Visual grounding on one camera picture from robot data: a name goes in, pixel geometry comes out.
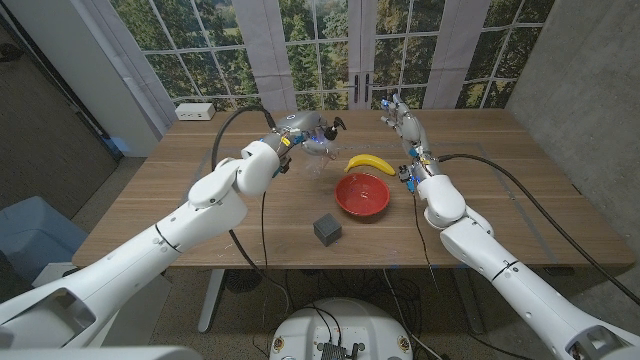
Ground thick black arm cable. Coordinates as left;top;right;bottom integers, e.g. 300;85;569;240
438;153;640;306
211;104;292;314

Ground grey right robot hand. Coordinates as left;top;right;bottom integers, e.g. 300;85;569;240
379;93;442;190

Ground blue-grey storage bin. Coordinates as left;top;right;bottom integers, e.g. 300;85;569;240
0;195;90;286

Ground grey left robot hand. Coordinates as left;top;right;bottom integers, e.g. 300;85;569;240
266;110;338;175

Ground clear dispenser bottle black pump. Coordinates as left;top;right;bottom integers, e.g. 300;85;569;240
303;116;348;180

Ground printed window backdrop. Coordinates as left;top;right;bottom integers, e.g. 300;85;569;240
108;0;557;112

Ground white power strip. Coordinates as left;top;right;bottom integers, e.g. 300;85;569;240
174;102;217;122

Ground black round floor fan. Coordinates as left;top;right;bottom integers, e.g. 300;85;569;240
223;268;265;294

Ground white robot torso base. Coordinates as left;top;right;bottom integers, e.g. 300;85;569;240
268;297;414;360

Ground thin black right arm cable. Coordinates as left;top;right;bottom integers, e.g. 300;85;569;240
412;191;441;294

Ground grey table leg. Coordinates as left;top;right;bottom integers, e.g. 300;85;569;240
452;272;486;335

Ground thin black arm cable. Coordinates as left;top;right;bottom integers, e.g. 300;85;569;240
260;191;269;271
412;191;441;294

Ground red bowl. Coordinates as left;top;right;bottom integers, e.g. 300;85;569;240
333;172;392;218

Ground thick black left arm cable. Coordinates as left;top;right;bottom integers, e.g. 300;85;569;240
211;104;292;314

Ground yellow banana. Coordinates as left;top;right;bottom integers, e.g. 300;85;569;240
343;153;397;177

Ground dark grey block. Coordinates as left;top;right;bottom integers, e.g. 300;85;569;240
313;212;344;248

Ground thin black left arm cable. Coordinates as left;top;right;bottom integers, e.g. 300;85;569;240
260;191;269;271

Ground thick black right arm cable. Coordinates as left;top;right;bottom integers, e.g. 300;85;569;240
438;153;640;306

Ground grey tape outline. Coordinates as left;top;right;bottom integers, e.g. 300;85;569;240
149;142;561;266

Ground white table leg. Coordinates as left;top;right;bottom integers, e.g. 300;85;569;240
197;268;226;335

